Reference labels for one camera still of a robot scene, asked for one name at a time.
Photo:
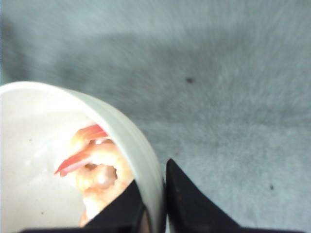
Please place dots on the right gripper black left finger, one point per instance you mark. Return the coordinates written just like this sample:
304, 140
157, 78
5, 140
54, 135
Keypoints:
126, 214

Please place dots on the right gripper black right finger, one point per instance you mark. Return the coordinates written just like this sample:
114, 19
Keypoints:
191, 211

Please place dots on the pink cooked shrimp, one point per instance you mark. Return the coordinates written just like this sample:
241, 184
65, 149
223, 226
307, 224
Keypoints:
97, 169

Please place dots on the beige ribbed ceramic bowl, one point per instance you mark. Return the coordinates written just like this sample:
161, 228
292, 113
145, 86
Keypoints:
37, 121

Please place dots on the grey table cloth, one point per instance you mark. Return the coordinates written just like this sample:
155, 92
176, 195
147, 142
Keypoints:
221, 86

